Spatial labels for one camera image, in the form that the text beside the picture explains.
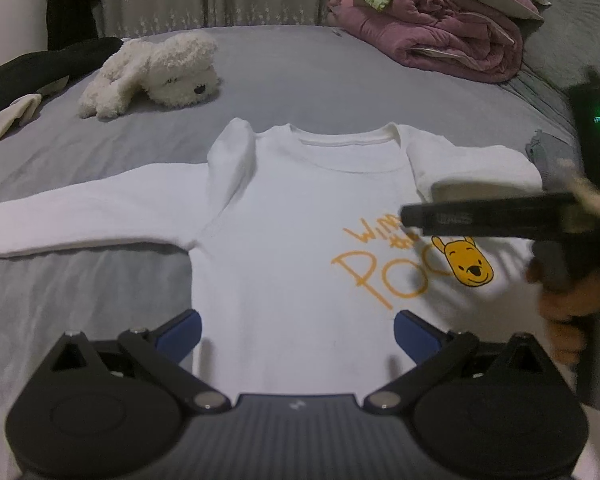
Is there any grey bed blanket roll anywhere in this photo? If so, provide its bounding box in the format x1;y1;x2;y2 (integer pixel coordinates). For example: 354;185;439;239
502;0;600;139

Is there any white Pooh sweatshirt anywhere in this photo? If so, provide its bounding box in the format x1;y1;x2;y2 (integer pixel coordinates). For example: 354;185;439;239
0;118;544;398

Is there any person's right hand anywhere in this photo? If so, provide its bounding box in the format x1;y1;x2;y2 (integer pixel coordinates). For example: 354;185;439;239
538;271;600;366

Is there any folded mauve comforter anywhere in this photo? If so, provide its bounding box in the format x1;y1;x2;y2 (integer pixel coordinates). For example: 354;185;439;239
327;0;524;84

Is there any cream cloth under black garment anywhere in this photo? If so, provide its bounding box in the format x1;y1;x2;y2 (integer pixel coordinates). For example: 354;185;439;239
0;93;42;140

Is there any white plush dog toy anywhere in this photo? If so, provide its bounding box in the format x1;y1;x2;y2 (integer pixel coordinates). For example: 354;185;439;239
78;30;220;120

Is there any folded grey garment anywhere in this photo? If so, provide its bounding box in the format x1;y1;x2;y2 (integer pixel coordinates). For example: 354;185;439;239
526;130;581;193

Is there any black hanging garment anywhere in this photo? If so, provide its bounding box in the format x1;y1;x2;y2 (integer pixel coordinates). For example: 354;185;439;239
46;0;98;51

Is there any black garment on bed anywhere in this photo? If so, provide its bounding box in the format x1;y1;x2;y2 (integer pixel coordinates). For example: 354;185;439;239
0;37;123;112

